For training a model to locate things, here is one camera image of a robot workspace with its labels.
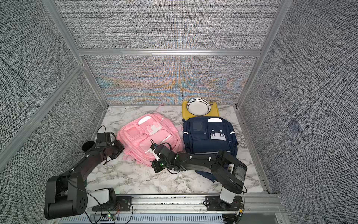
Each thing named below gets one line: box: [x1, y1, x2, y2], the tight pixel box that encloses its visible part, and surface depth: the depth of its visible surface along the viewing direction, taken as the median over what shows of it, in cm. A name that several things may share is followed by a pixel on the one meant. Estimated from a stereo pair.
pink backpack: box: [116, 105, 184, 166], surface depth 95 cm
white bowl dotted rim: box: [186, 98, 212, 116], surface depth 119 cm
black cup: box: [81, 140, 96, 152], surface depth 88 cm
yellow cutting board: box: [181, 100, 220, 121], surface depth 116 cm
